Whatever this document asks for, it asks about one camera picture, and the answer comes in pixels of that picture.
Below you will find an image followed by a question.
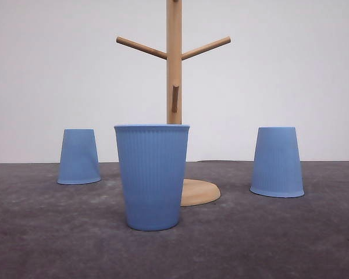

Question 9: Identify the blue ribbed cup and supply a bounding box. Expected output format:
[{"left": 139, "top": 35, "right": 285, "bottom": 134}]
[
  {"left": 57, "top": 129, "right": 101, "bottom": 185},
  {"left": 250, "top": 127, "right": 304, "bottom": 198},
  {"left": 114, "top": 124, "right": 190, "bottom": 231}
]

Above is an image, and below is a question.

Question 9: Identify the wooden mug tree stand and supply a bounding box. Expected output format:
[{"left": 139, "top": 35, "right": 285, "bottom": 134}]
[{"left": 116, "top": 0, "right": 231, "bottom": 207}]

